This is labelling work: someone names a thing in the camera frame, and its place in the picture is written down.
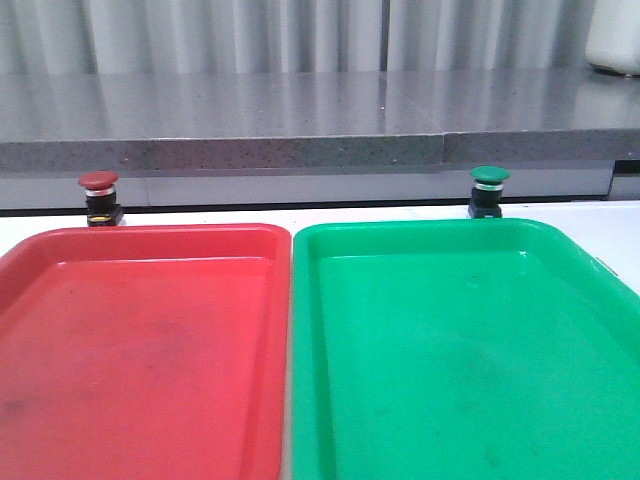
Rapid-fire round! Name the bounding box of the red mushroom push button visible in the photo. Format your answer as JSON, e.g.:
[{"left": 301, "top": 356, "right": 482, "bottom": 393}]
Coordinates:
[{"left": 78, "top": 171, "right": 124, "bottom": 227}]

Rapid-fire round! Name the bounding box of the green plastic tray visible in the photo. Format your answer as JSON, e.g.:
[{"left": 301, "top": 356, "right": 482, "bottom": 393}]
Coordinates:
[{"left": 292, "top": 219, "right": 639, "bottom": 479}]

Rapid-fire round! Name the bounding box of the green mushroom push button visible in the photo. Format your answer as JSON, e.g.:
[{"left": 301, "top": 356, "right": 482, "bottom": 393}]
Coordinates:
[{"left": 468, "top": 166, "right": 510, "bottom": 219}]

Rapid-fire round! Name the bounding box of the grey speckled stone counter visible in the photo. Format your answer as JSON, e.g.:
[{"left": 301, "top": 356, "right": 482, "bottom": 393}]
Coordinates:
[{"left": 1, "top": 68, "right": 639, "bottom": 212}]

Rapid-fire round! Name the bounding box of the red plastic tray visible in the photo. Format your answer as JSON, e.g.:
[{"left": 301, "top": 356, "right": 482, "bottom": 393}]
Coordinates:
[{"left": 1, "top": 224, "right": 291, "bottom": 479}]

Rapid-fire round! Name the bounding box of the grey pleated curtain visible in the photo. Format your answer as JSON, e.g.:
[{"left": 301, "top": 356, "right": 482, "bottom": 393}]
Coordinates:
[{"left": 1, "top": 1, "right": 594, "bottom": 75}]

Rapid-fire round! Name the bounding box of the white appliance on counter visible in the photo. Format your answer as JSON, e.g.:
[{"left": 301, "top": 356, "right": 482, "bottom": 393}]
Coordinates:
[{"left": 585, "top": 0, "right": 639, "bottom": 76}]

